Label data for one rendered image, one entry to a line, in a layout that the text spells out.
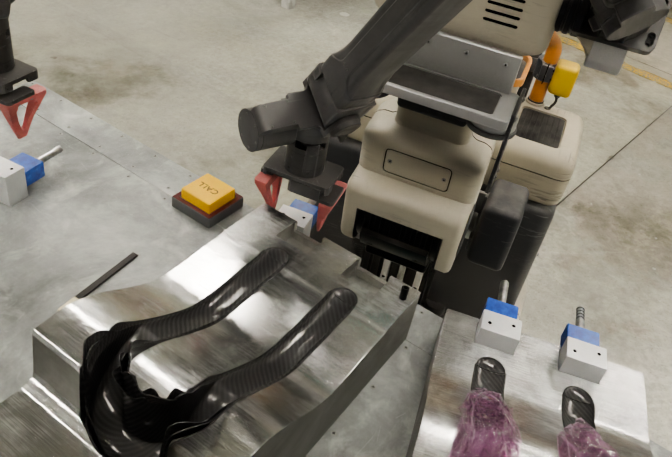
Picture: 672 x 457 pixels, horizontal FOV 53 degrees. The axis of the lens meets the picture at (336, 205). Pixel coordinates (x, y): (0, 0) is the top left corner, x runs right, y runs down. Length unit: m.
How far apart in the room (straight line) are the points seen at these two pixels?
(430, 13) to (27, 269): 0.64
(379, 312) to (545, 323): 1.47
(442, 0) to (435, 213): 0.60
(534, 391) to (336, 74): 0.45
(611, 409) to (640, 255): 1.87
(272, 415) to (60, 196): 0.58
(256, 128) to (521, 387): 0.45
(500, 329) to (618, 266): 1.78
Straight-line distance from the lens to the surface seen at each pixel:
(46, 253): 1.03
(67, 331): 0.75
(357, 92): 0.79
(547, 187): 1.45
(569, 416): 0.88
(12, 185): 1.11
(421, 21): 0.67
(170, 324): 0.78
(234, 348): 0.77
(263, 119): 0.85
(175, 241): 1.04
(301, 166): 0.94
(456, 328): 0.90
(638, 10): 0.88
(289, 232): 0.95
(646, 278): 2.65
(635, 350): 2.35
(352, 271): 0.91
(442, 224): 1.19
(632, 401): 0.93
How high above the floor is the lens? 1.49
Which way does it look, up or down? 37 degrees down
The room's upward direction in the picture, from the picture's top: 11 degrees clockwise
